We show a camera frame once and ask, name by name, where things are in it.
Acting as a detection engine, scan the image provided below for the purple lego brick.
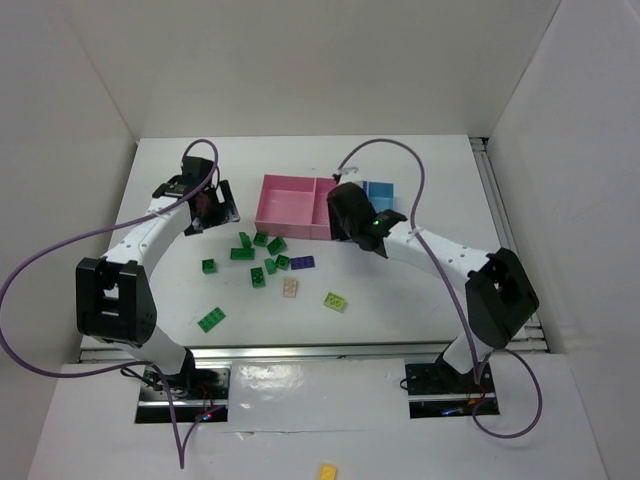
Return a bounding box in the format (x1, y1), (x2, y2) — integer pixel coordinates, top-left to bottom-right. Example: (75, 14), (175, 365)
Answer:
(290, 256), (315, 270)

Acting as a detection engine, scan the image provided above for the small green lego brick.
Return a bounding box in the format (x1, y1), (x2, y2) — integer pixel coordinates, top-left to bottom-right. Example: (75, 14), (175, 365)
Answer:
(264, 258), (277, 275)

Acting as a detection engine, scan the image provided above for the small pink container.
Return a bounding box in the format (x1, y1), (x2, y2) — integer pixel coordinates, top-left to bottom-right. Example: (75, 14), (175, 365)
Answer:
(310, 178), (336, 240)

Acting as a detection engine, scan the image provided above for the yellow lego brick foreground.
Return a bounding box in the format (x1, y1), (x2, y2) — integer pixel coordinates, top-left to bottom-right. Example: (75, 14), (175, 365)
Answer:
(318, 464), (337, 480)

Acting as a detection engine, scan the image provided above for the aluminium rail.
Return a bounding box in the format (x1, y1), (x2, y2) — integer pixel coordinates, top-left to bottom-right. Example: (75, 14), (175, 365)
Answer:
(79, 339), (461, 364)
(469, 137), (549, 353)

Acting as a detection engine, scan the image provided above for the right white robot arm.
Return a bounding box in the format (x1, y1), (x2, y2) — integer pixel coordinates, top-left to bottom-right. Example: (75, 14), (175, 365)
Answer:
(327, 182), (540, 375)

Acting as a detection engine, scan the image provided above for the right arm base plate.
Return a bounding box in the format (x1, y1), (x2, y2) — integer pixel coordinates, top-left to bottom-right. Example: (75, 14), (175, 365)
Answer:
(399, 363), (500, 419)

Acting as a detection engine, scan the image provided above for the green lego brick far left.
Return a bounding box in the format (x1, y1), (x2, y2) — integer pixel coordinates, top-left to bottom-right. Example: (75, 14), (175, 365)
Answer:
(201, 258), (218, 275)

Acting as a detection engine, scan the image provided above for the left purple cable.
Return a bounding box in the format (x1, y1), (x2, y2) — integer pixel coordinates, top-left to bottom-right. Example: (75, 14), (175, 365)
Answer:
(0, 138), (222, 470)

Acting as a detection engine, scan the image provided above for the lime lego brick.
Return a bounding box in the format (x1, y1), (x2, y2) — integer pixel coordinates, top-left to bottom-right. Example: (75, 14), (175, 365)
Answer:
(323, 292), (346, 313)

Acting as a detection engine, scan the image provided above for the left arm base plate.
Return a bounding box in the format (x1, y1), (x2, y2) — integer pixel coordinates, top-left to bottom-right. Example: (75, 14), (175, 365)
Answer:
(135, 368), (231, 424)

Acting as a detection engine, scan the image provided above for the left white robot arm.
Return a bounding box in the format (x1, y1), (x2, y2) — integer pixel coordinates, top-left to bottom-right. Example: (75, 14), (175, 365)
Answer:
(75, 156), (239, 376)

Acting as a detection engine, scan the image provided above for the green lego brick upper right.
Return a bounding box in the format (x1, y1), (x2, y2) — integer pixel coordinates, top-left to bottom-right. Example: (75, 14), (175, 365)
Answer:
(267, 236), (287, 256)

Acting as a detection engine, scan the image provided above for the beige lego brick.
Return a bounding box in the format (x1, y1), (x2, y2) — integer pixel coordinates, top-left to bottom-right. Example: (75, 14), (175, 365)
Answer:
(283, 277), (298, 298)

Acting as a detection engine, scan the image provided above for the green lego brick centre right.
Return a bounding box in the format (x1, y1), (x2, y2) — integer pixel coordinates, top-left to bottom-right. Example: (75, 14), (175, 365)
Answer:
(275, 254), (290, 271)

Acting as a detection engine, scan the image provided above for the aluminium rail right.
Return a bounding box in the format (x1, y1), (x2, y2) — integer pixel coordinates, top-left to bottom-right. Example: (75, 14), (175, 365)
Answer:
(469, 137), (549, 353)

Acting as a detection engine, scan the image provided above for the aluminium rail front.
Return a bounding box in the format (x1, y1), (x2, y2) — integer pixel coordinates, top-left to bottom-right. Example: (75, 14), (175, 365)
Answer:
(79, 339), (461, 364)

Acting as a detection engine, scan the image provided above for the green lego brick lower centre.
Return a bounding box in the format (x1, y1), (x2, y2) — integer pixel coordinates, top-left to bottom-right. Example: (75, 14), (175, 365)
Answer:
(250, 267), (266, 288)

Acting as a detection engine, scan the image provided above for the large pink container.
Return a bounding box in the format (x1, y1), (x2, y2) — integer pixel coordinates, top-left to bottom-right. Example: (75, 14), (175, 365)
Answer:
(254, 174), (315, 239)

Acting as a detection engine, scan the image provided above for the green lego brick bottom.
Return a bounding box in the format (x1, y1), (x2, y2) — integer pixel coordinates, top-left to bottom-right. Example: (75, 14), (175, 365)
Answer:
(197, 307), (226, 333)

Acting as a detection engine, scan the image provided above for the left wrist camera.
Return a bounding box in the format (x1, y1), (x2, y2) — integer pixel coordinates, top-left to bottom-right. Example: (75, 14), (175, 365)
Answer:
(152, 182), (192, 199)

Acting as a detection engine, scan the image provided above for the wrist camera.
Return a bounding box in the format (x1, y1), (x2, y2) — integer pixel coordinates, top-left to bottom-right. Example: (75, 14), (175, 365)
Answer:
(333, 167), (362, 184)
(152, 182), (192, 199)

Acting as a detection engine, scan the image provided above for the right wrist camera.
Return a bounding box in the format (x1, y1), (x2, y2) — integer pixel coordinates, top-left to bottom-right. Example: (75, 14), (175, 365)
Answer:
(333, 167), (362, 184)

